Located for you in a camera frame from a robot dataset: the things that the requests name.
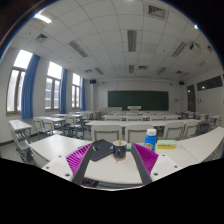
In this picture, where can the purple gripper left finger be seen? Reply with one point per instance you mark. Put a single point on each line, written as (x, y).
(78, 161)

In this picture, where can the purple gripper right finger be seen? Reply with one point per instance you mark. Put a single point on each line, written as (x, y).
(145, 160)

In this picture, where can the blue plastic bottle white cap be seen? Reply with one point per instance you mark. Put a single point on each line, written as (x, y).
(150, 139)

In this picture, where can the green yellow sponge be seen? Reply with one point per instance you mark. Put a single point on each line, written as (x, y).
(166, 144)

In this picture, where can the white desk left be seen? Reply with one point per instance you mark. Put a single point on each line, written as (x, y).
(47, 149)

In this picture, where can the white desk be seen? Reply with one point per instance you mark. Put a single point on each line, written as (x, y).
(206, 147)
(47, 149)

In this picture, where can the white chair front middle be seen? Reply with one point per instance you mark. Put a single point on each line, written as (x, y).
(136, 133)

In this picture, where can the white chair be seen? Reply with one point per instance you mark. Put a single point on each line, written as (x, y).
(173, 131)
(136, 133)
(109, 133)

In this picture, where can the dark blue cup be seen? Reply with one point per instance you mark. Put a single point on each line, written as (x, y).
(119, 149)

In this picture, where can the wooden stick in cup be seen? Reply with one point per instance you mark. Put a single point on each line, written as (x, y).
(120, 139)

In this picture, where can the white chair front right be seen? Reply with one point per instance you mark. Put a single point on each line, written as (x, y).
(173, 131)

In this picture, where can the white chair front left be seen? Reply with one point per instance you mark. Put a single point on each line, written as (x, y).
(109, 133)

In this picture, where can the white lectern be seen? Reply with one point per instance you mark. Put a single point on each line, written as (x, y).
(134, 108)

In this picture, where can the white desk right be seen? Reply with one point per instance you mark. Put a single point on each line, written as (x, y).
(206, 147)

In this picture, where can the green chalkboard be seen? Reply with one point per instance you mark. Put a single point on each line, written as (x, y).
(147, 100)

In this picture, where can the dark door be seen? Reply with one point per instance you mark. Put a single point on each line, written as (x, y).
(191, 98)

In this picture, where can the blue curtain far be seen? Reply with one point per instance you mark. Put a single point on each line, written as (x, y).
(83, 103)

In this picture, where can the blue curtain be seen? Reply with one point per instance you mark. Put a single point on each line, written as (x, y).
(83, 103)
(28, 88)
(63, 91)

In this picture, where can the blue curtain middle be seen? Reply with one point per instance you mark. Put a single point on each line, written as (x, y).
(63, 91)

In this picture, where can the blue curtain near left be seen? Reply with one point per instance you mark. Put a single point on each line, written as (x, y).
(28, 88)

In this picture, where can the ceiling projector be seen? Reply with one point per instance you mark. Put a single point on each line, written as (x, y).
(195, 47)

